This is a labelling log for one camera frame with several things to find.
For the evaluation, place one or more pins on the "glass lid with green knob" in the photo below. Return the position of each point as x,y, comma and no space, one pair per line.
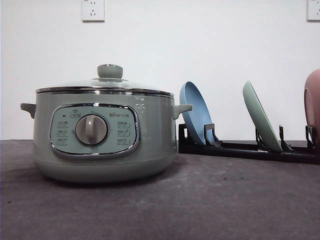
109,80

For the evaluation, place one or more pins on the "green plate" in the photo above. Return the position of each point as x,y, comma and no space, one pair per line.
262,119

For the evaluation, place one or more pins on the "blue plate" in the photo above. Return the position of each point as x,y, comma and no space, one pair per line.
201,114

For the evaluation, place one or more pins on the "green electric steamer pot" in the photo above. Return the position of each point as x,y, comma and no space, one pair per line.
104,136

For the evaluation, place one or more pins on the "grey table mat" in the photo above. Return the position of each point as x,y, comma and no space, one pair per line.
204,197

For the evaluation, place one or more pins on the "pink bowl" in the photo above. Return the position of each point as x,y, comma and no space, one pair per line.
311,101

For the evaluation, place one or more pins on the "black dish rack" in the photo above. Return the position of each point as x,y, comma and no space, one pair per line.
310,154

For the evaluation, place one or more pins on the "white wall socket left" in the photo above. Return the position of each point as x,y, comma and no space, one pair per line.
92,21

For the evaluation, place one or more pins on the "white wall socket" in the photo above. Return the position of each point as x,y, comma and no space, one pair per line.
92,21
312,12

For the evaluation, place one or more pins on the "white wall socket right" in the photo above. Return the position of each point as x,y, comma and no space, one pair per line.
312,12

